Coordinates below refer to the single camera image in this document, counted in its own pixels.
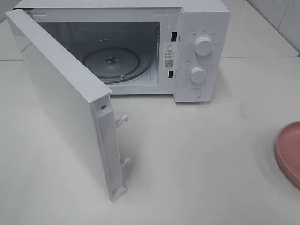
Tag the pink round plate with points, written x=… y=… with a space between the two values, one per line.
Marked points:
x=287 y=152

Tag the glass microwave turntable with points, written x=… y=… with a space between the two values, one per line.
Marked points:
x=115 y=64

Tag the white microwave knob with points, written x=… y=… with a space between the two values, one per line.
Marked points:
x=198 y=74
x=203 y=45

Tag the white microwave oven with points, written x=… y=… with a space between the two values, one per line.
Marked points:
x=165 y=30

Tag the white microwave door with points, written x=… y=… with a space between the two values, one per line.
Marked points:
x=75 y=99

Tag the round white door button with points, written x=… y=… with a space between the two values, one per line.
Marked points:
x=194 y=93

